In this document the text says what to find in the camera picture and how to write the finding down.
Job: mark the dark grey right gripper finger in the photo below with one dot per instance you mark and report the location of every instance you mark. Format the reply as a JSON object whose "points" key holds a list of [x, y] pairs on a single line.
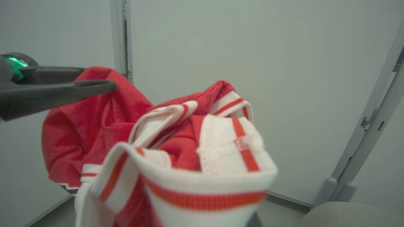
{"points": [[254, 221]]}

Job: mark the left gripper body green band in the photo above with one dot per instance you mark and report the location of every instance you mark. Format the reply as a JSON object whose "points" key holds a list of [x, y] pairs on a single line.
{"points": [[9, 64]]}

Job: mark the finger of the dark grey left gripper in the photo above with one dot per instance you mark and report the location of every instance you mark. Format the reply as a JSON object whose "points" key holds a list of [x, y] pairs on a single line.
{"points": [[47, 94], [50, 74]]}

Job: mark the red white striped sports garment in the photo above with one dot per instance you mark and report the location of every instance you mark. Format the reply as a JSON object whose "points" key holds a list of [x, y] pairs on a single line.
{"points": [[94, 132]]}

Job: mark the grey fabric cushion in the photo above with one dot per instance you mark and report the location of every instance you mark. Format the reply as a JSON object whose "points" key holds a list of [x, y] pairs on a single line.
{"points": [[350, 216]]}

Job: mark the grey partition base rail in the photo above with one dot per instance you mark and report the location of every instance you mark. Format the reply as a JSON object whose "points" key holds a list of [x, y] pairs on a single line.
{"points": [[288, 199]]}

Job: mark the grey partition post double foot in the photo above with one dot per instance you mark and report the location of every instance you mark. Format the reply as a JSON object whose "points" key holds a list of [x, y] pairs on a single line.
{"points": [[369, 132]]}

